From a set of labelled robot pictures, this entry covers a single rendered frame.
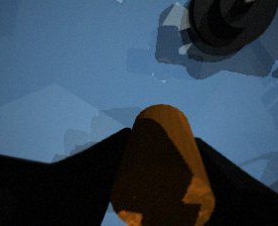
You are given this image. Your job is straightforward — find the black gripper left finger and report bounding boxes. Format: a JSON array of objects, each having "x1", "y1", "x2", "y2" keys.
[{"x1": 0, "y1": 127, "x2": 131, "y2": 226}]

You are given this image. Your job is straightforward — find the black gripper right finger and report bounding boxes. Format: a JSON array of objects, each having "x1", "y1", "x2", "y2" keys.
[{"x1": 195, "y1": 138, "x2": 278, "y2": 226}]

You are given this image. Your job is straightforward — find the orange knob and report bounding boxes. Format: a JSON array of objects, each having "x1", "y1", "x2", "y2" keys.
[{"x1": 110, "y1": 104, "x2": 215, "y2": 226}]

